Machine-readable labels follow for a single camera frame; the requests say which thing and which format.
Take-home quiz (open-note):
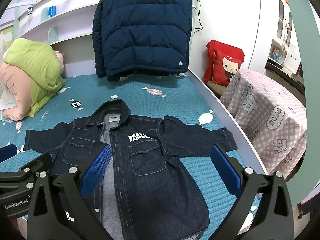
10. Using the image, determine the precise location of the dark denim jacket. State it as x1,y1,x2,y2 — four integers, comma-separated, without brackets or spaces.
24,99,237,239

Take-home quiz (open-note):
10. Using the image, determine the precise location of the pink checked cartoon cloth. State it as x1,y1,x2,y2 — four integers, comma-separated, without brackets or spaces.
220,69,307,177

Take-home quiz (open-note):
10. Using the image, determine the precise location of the green pink folded duvet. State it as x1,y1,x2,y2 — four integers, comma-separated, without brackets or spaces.
1,38,66,121

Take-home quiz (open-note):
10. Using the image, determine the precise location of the red cat cushion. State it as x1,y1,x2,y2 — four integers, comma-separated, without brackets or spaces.
203,40,245,87

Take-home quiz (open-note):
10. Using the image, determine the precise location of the white display cabinet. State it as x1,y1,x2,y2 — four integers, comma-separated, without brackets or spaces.
254,0,304,75

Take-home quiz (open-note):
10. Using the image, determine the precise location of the navy yellow puffer jacket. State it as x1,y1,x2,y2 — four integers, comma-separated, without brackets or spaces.
92,0,193,81

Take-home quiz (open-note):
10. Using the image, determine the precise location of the blue box on shelf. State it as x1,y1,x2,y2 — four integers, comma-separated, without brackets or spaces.
48,5,56,17

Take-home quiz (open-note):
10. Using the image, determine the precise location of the white bed frame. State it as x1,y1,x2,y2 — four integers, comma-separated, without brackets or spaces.
186,70,268,175

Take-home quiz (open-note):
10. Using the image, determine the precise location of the black cable on wall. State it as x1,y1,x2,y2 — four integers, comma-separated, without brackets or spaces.
191,0,203,34

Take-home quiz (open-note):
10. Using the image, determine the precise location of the white wall shelf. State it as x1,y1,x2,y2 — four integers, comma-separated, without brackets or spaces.
1,0,99,46

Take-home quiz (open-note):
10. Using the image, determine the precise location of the teal door frame post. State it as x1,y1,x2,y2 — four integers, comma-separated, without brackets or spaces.
287,0,319,205

